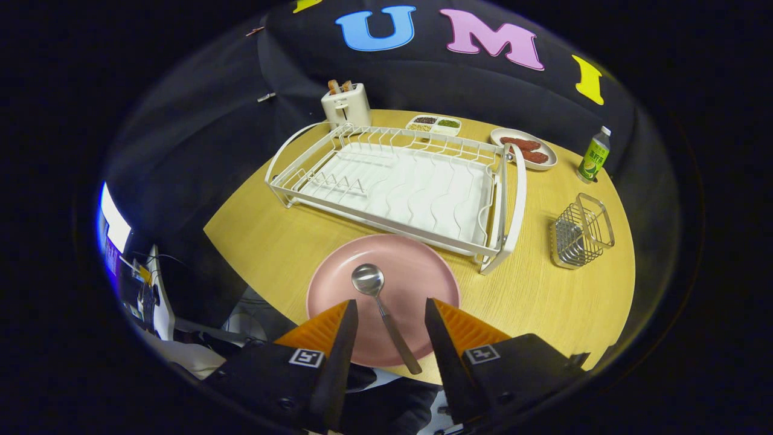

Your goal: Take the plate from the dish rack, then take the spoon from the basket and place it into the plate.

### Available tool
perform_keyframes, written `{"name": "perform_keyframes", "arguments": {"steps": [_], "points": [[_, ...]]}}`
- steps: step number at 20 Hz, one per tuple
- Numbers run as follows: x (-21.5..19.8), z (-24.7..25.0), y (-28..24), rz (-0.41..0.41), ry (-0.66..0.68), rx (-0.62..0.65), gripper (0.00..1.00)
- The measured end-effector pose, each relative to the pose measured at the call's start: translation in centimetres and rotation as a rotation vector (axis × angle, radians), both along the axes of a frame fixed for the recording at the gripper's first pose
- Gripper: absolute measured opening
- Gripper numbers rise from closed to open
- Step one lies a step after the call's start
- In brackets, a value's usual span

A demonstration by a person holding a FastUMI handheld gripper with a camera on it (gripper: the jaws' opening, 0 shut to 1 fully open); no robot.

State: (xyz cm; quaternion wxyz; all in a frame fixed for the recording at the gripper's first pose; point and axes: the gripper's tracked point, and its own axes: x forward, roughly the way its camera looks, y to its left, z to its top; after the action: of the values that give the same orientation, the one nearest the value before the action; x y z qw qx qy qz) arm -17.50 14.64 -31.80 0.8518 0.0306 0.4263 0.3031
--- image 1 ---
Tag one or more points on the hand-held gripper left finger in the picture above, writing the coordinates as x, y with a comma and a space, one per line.
338, 362

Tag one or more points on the green drink bottle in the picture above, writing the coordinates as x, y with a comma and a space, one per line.
593, 157

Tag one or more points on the lit computer screen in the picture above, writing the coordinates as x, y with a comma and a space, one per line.
115, 226

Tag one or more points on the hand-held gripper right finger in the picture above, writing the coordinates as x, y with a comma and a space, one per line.
447, 362

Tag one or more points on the silver metal spoon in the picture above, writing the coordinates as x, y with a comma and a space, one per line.
368, 280

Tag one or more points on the white plate with meat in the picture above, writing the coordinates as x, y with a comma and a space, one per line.
546, 148

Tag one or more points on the pink plate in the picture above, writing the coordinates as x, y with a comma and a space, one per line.
416, 272

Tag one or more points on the red meat piece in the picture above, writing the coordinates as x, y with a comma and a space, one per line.
519, 144
535, 157

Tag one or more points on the silver clip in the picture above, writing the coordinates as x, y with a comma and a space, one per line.
267, 96

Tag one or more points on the white divided snack dish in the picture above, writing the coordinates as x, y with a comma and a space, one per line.
433, 125

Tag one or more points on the white toaster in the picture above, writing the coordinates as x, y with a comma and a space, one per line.
347, 109

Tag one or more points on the black backdrop cloth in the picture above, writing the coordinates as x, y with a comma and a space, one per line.
199, 139

